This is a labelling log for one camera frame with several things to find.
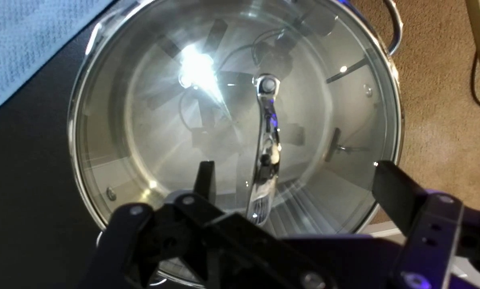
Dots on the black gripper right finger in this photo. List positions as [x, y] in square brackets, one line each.
[426, 231]

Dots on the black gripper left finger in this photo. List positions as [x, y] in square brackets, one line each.
[143, 242]

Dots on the glass pot lid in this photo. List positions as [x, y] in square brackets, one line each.
[314, 107]

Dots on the silver steel pot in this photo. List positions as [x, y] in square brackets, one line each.
[105, 178]

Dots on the blue towel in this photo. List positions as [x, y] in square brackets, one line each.
[31, 49]

